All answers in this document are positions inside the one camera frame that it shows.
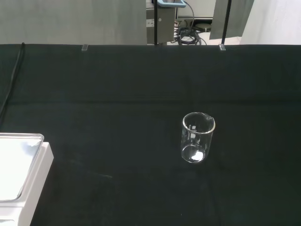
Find black bench cloth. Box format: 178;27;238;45
0;43;301;226

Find grey metal cabinet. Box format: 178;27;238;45
145;0;177;46

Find black stand pole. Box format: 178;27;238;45
154;0;158;46
221;0;232;45

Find blue tray device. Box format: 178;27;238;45
157;0;186;8

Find grey hanging curtain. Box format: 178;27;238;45
0;0;147;45

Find grey hanging panel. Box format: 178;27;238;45
209;0;255;40

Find white electronic balance steel pan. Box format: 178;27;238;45
0;133;55;226

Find coiled black cables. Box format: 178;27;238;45
171;21;208;46

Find black cable on cloth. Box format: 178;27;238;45
0;42;26;121

